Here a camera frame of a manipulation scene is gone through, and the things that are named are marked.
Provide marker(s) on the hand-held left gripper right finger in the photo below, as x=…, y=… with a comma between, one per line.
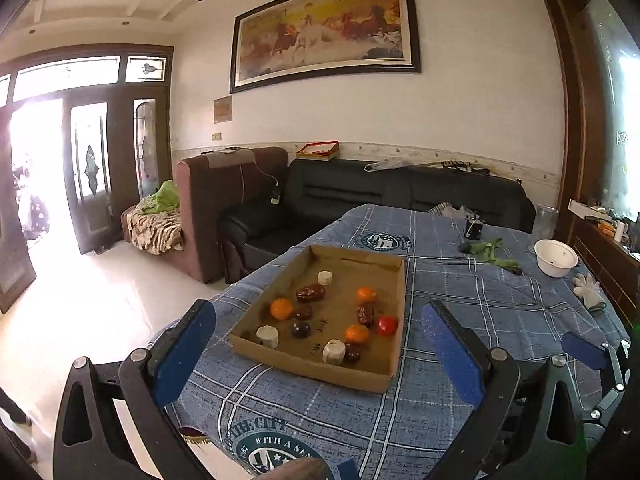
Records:
x=452, y=355

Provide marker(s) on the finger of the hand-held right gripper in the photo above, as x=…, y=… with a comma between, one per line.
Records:
x=582, y=349

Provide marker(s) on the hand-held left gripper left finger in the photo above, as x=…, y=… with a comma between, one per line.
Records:
x=185, y=350

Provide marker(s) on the red apple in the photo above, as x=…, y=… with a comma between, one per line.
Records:
x=387, y=325

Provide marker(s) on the white cut radish piece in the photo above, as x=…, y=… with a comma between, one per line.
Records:
x=333, y=351
x=266, y=335
x=325, y=277

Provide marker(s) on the dark red date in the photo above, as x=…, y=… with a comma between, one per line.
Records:
x=353, y=356
x=365, y=314
x=303, y=313
x=310, y=292

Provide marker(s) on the orange tangerine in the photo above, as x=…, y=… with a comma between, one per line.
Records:
x=366, y=295
x=357, y=333
x=281, y=309

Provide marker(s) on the dark purple plum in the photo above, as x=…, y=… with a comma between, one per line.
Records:
x=301, y=330

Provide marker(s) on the shallow cardboard box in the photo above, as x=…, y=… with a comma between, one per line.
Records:
x=345, y=272

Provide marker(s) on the white work glove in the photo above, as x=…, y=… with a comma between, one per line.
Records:
x=590, y=289

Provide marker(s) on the blue checked tablecloth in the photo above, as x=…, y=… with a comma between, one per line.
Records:
x=450, y=280

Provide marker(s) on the white bowl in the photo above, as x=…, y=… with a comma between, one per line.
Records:
x=555, y=257

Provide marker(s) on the green cloth strip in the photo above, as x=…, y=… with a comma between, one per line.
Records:
x=492, y=255

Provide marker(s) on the small white bottle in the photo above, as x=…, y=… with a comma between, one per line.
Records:
x=620, y=232

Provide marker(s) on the striped brown blanket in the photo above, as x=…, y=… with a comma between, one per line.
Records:
x=152, y=230

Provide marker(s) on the clear glass jar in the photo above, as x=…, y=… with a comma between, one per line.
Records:
x=545, y=220

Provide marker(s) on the white tray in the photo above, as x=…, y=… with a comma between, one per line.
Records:
x=582, y=208

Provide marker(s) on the grey crumpled cloth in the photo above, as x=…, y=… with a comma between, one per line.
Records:
x=445, y=209

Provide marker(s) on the light green cloth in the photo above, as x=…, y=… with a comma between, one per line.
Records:
x=160, y=197

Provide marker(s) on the brown wooden chair back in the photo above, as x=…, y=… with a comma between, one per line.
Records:
x=300, y=470

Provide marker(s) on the brown armchair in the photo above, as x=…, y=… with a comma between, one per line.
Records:
x=225, y=185

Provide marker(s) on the dark metal object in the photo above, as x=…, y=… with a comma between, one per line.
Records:
x=460, y=165

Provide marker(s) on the black leather sofa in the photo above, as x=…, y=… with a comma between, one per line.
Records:
x=350, y=185

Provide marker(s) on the clear plastic bag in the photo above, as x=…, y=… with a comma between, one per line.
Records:
x=387, y=164

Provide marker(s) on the wooden glass door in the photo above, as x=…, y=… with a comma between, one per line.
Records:
x=90, y=170

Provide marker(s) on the parked motorcycle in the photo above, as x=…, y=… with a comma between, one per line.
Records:
x=35, y=205

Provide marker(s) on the flat red box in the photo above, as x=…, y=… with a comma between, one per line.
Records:
x=316, y=151

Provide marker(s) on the wooden partition cabinet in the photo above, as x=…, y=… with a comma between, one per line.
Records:
x=570, y=110

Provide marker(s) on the framed horse painting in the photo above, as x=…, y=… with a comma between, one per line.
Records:
x=325, y=35

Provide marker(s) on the small brown wall plaque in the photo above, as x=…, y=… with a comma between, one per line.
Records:
x=223, y=109

